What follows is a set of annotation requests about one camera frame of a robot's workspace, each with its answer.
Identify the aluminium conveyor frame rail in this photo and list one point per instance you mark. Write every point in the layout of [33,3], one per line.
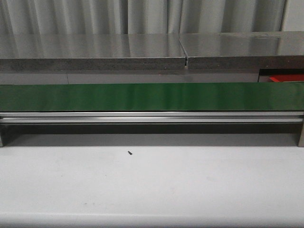
[151,117]

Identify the grey stone slab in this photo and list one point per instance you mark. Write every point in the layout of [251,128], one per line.
[39,53]
[248,50]

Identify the metal conveyor support leg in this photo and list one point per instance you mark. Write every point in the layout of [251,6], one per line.
[4,135]
[301,137]

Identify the red plastic tray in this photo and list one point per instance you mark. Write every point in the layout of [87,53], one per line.
[287,78]

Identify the green conveyor belt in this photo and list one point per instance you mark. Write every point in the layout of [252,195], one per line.
[153,97]

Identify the metal conveyor support leg right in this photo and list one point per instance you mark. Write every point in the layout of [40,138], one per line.
[301,137]

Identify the metal conveyor support leg left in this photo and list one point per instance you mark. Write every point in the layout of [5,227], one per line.
[4,135]

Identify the grey curtain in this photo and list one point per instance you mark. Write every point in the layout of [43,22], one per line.
[149,16]

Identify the grey stone slab right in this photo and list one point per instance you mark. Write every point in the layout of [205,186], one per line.
[248,50]

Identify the grey stone slab left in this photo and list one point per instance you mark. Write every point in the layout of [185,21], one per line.
[39,53]

